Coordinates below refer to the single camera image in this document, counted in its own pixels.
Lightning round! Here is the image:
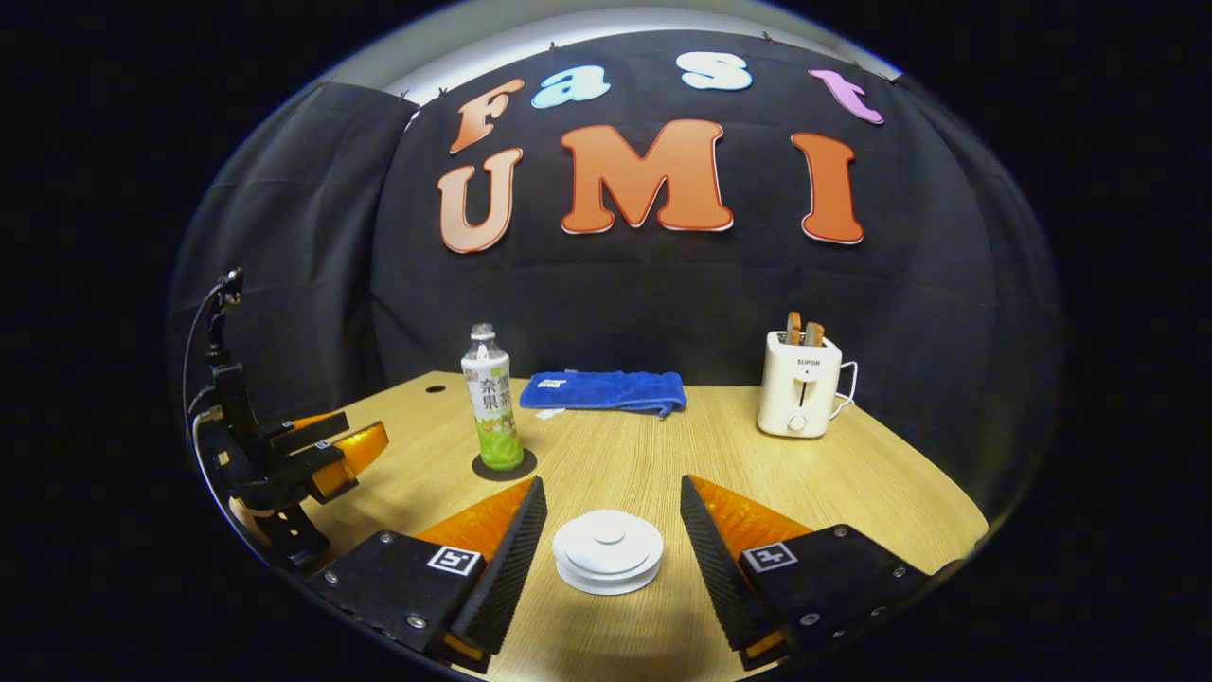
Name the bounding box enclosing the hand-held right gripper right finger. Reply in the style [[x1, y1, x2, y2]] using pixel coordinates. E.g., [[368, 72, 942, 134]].
[[679, 475, 938, 672]]

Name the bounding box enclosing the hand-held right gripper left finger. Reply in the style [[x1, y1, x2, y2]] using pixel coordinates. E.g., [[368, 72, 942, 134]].
[[305, 476, 549, 675]]

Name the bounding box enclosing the white teacup lid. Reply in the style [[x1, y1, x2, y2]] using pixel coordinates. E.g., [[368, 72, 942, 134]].
[[553, 510, 665, 580]]

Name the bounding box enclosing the dark round coaster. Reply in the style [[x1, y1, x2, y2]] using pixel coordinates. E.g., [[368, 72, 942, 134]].
[[472, 448, 539, 482]]

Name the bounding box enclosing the clear water bottle green label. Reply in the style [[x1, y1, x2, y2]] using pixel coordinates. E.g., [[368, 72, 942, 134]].
[[461, 323, 525, 472]]

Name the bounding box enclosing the black backdrop cloth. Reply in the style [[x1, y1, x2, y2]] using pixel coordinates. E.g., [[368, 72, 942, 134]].
[[166, 28, 1061, 517]]

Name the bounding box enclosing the white toaster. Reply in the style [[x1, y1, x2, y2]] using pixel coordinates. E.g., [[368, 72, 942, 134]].
[[757, 330, 844, 439]]

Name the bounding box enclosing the blue towel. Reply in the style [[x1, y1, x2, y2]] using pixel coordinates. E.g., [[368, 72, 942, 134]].
[[519, 370, 687, 419]]

